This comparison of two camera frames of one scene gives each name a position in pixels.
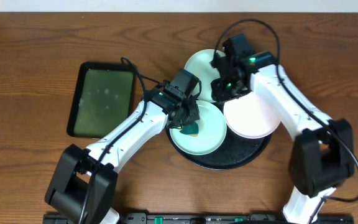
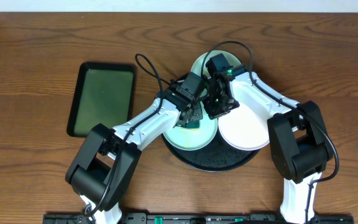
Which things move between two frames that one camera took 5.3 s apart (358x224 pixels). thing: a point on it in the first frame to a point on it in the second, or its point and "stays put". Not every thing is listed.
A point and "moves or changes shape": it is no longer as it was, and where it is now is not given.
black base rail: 170,218 stays put
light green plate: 212,127 moves or changes shape
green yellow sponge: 191,130 moves or changes shape
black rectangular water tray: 102,98 stays put
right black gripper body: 221,92 to 217,106
